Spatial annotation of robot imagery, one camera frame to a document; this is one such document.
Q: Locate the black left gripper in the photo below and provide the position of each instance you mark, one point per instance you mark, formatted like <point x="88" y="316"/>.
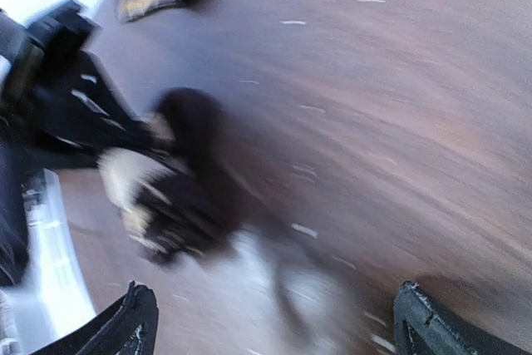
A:
<point x="61" y="93"/>

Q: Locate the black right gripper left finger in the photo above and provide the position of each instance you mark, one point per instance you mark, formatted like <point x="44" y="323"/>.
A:
<point x="128" y="326"/>

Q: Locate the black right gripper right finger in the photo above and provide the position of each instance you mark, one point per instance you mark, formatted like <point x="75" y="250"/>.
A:
<point x="422" y="325"/>

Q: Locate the aluminium front rail frame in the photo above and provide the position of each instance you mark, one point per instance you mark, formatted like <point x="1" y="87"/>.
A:
<point x="52" y="300"/>

